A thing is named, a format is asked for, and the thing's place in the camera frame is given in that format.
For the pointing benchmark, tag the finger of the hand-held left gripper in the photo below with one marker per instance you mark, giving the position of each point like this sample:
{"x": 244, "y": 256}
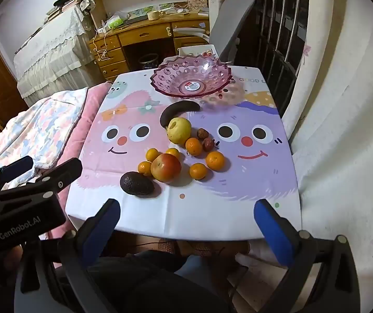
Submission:
{"x": 17, "y": 167}
{"x": 59, "y": 174}

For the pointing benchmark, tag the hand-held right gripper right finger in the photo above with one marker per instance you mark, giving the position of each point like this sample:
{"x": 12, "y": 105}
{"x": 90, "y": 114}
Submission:
{"x": 273, "y": 234}

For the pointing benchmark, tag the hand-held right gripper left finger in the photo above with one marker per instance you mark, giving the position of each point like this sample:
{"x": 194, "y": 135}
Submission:
{"x": 103, "y": 231}

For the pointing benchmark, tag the dark avocado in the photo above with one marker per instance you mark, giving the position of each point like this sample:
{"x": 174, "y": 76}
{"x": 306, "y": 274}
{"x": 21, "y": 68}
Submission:
{"x": 136, "y": 184}

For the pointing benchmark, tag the orange tangerine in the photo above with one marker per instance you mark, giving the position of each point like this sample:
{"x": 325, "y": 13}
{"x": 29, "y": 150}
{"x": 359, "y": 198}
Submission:
{"x": 144, "y": 168}
{"x": 172, "y": 152}
{"x": 193, "y": 146}
{"x": 152, "y": 154}
{"x": 215, "y": 160}
{"x": 198, "y": 171}

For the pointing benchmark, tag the red apple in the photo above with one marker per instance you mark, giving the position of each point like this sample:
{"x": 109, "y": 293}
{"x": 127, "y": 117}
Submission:
{"x": 166, "y": 168}

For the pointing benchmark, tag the pink plastic bowl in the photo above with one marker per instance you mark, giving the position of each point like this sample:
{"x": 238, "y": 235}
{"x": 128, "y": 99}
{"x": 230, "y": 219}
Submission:
{"x": 173, "y": 71}

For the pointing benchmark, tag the cartoon printed tablecloth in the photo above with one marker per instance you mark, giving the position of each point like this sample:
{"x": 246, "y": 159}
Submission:
{"x": 238, "y": 202}

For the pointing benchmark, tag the floral quilt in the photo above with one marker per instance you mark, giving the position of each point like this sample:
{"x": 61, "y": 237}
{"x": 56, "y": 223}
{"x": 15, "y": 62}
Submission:
{"x": 43, "y": 120}

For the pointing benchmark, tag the pink blanket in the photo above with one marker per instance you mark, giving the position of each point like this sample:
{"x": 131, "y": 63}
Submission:
{"x": 87, "y": 114}

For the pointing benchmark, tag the person's leg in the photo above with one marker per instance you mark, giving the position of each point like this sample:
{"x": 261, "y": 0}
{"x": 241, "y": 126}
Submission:
{"x": 147, "y": 283}

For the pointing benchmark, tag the wrinkled red small fruit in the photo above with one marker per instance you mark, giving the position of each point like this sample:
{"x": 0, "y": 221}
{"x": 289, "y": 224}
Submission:
{"x": 208, "y": 144}

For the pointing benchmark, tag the wrinkled brown small fruit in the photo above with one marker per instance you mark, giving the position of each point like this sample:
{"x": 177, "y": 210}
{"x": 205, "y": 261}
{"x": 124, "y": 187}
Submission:
{"x": 202, "y": 133}

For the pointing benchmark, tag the white lace cloth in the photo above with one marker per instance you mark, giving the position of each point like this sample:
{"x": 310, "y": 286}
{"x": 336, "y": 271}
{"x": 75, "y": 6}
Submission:
{"x": 52, "y": 49}

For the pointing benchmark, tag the yellow pear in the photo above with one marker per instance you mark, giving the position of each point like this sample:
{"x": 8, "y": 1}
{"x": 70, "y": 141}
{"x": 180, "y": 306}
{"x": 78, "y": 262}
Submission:
{"x": 179, "y": 130}

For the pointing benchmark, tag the dark overripe banana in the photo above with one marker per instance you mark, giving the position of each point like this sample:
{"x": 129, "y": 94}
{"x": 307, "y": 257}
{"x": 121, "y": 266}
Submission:
{"x": 180, "y": 107}

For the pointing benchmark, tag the dark trash can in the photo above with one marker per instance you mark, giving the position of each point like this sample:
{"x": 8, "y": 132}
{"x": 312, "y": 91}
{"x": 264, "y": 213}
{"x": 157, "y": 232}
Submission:
{"x": 148, "y": 62}

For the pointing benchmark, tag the green tissue pack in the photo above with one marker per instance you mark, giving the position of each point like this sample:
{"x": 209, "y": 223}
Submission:
{"x": 114, "y": 22}

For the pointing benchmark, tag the wooden desk with hutch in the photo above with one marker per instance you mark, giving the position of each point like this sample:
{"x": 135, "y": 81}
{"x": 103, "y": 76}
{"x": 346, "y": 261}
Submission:
{"x": 141, "y": 34}

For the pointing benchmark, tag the grey office chair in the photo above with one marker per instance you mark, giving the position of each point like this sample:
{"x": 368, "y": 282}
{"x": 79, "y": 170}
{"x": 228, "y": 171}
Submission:
{"x": 229, "y": 19}

